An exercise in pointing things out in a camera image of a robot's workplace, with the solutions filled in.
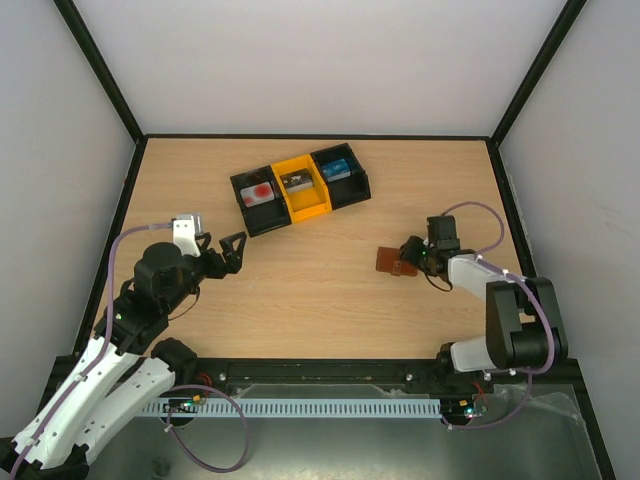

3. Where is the light blue cable duct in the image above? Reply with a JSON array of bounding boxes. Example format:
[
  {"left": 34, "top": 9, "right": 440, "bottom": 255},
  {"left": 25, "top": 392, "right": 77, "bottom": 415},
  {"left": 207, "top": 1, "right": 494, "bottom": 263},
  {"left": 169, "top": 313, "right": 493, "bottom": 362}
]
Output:
[{"left": 137, "top": 398, "right": 442, "bottom": 419}]

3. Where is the right black bin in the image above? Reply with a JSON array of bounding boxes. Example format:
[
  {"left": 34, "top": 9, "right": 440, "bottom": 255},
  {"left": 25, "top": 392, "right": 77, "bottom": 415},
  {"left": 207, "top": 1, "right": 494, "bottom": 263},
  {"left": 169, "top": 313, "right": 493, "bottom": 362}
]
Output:
[{"left": 311, "top": 143, "right": 371, "bottom": 210}]

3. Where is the brown leather card holder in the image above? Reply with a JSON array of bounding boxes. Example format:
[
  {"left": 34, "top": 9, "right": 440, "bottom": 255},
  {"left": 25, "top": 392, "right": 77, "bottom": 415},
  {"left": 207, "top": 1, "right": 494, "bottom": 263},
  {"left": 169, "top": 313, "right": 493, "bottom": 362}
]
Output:
[{"left": 375, "top": 247, "right": 418, "bottom": 277}]

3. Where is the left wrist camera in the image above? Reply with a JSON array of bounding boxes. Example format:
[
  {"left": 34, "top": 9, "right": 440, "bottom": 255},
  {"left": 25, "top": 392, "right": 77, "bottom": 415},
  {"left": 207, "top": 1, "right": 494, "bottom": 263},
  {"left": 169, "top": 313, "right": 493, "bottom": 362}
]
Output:
[{"left": 171, "top": 212, "right": 204, "bottom": 257}]

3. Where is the yellow middle bin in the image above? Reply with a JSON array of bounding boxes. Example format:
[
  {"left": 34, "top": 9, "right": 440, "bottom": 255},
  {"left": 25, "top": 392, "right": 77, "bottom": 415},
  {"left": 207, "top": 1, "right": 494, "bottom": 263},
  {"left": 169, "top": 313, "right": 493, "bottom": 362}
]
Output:
[{"left": 271, "top": 154, "right": 332, "bottom": 223}]

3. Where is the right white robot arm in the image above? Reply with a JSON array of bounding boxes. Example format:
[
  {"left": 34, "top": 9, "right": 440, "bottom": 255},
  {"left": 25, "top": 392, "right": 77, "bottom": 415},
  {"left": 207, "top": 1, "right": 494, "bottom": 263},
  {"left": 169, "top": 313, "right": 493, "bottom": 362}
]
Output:
[{"left": 399, "top": 215, "right": 569, "bottom": 392}]

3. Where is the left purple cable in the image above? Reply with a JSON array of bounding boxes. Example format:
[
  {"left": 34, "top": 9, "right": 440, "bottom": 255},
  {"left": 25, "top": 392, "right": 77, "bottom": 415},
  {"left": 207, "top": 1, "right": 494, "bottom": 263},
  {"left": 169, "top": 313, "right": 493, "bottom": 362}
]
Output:
[{"left": 7, "top": 222, "right": 250, "bottom": 474}]

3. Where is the black bin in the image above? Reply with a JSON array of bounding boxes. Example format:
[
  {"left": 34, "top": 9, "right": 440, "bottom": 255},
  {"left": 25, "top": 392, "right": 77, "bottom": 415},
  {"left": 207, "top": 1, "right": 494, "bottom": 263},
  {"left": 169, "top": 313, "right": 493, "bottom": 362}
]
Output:
[
  {"left": 311, "top": 143, "right": 371, "bottom": 210},
  {"left": 230, "top": 166, "right": 292, "bottom": 237}
]

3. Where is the blue card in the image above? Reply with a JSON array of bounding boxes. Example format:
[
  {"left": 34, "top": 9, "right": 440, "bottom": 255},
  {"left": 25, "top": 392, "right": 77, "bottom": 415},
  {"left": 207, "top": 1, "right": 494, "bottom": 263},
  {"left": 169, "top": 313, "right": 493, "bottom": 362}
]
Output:
[{"left": 321, "top": 158, "right": 351, "bottom": 182}]

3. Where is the left black bin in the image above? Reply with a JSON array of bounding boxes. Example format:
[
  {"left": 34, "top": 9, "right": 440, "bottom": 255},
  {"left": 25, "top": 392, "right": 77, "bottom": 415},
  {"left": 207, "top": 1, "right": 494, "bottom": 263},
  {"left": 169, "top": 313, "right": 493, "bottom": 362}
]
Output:
[{"left": 230, "top": 166, "right": 292, "bottom": 237}]

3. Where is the red white card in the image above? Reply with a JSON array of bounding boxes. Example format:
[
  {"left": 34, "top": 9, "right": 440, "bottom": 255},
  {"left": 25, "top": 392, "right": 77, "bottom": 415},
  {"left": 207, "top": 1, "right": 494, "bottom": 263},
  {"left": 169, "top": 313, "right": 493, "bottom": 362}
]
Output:
[{"left": 240, "top": 182, "right": 276, "bottom": 208}]

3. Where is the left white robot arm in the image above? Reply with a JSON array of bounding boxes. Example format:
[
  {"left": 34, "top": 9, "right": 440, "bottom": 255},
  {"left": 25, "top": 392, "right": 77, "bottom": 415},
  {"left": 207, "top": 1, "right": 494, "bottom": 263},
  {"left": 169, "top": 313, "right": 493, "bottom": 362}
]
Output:
[{"left": 1, "top": 221, "right": 247, "bottom": 479}]

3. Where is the grey vip card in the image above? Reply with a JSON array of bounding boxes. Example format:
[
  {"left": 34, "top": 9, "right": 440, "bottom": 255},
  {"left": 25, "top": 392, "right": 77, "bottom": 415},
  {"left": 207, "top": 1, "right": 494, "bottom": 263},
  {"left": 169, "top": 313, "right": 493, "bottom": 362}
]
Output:
[{"left": 280, "top": 169, "right": 314, "bottom": 194}]

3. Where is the black enclosure frame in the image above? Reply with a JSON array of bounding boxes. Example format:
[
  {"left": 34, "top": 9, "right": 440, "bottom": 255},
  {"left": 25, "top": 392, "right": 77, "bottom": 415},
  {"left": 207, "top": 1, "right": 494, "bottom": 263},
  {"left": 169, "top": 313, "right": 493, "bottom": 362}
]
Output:
[{"left": 53, "top": 1, "right": 616, "bottom": 479}]

